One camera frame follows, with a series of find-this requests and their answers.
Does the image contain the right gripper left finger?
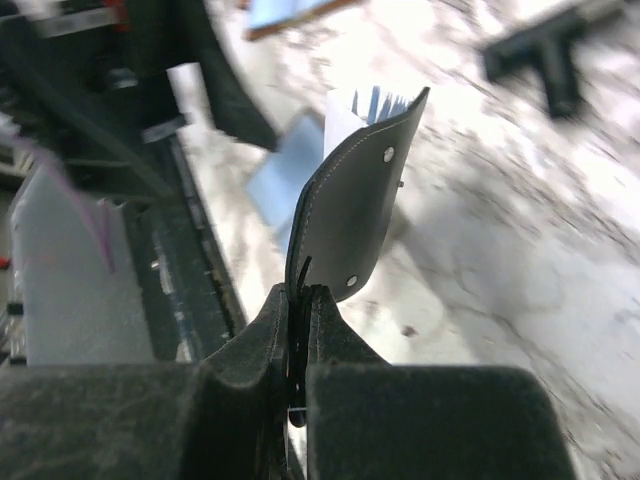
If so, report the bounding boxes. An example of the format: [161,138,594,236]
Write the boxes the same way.
[1,285,288,479]

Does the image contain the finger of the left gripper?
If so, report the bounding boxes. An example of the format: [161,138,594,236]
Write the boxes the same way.
[149,0,278,150]
[1,29,175,200]

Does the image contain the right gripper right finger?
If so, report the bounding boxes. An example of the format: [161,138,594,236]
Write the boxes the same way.
[305,286,575,479]

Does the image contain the white card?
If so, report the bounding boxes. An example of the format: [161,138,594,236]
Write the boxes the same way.
[323,88,371,158]

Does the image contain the grey card holder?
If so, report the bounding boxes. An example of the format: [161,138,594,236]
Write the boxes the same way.
[245,108,324,252]

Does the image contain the brown blue open card holder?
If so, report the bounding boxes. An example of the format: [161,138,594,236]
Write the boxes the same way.
[239,0,359,41]

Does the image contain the black T-shaped tool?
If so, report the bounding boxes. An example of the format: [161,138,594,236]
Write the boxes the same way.
[481,0,626,120]

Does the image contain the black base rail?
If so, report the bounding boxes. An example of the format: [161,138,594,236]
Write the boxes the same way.
[123,136,247,362]

